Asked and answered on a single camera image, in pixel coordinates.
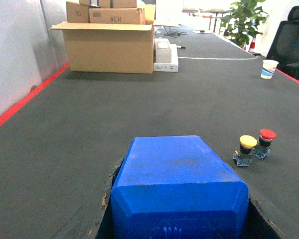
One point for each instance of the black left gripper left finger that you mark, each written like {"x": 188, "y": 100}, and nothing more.
{"x": 100, "y": 205}

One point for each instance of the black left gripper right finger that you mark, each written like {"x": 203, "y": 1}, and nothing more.
{"x": 258, "y": 224}

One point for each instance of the blue block part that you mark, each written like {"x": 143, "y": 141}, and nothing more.
{"x": 177, "y": 187}

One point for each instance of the yellow mushroom push button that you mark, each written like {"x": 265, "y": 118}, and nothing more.
{"x": 244, "y": 155}

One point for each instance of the red mushroom push button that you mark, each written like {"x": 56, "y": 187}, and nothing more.
{"x": 263, "y": 147}

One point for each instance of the white paper cup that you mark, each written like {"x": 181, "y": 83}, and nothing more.
{"x": 268, "y": 68}

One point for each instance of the white flat box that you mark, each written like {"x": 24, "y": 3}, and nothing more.
{"x": 168, "y": 67}

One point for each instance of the black office chair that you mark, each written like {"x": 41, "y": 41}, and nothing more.
{"x": 285, "y": 46}

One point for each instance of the large cardboard box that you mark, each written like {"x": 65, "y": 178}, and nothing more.
{"x": 112, "y": 48}

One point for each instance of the small grey white box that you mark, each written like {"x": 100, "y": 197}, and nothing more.
{"x": 162, "y": 50}

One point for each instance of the green potted plant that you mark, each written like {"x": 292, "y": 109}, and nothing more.
{"x": 243, "y": 21}

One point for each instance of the small cardboard box H3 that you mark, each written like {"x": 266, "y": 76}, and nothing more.
{"x": 117, "y": 15}

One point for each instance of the small cardboard box left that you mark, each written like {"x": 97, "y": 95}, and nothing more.
{"x": 77, "y": 13}

